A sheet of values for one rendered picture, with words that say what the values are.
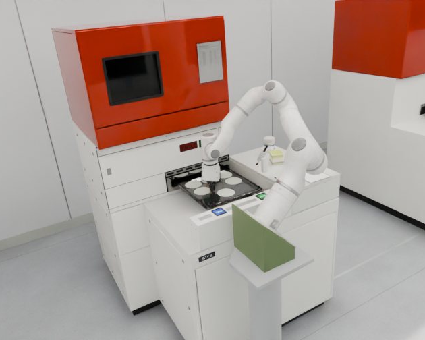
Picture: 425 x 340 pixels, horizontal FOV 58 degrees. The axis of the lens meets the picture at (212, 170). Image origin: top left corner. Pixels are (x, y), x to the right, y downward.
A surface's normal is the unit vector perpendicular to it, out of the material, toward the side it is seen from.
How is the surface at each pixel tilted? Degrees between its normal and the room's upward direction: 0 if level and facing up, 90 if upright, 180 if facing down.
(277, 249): 90
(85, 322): 0
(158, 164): 90
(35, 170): 90
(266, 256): 90
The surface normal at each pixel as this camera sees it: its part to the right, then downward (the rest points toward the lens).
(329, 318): -0.07, -0.91
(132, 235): 0.49, 0.32
